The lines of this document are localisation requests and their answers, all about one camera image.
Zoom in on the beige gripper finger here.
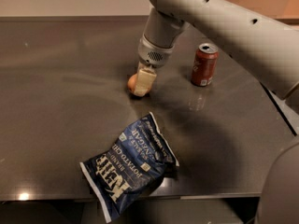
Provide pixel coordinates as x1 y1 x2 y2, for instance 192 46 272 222
133 63 157 97

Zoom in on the orange fruit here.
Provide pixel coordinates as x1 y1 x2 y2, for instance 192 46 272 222
127 74 152 97

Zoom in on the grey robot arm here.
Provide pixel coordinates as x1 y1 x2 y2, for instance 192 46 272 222
134 0 299 224

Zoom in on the red soda can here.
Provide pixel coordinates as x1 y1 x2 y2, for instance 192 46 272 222
191 43 219 87

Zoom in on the blue potato chip bag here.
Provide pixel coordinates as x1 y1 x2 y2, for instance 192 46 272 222
80 113 179 223

